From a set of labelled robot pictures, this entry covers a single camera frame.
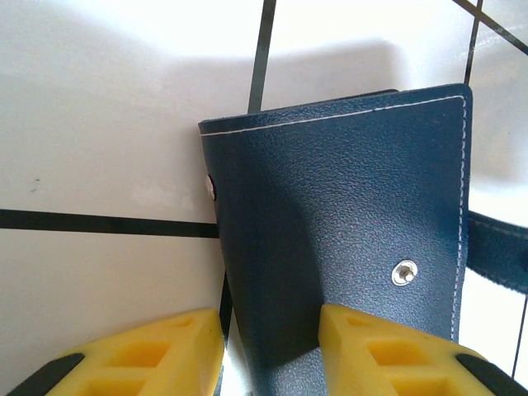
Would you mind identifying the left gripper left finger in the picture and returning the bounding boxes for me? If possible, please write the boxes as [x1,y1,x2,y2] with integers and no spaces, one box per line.
[12,308,226,396]

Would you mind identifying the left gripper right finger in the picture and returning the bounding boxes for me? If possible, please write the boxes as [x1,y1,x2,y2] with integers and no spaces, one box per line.
[317,304,528,396]

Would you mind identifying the blue leather card holder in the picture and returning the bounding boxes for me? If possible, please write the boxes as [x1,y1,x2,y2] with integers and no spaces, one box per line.
[197,82,528,396]

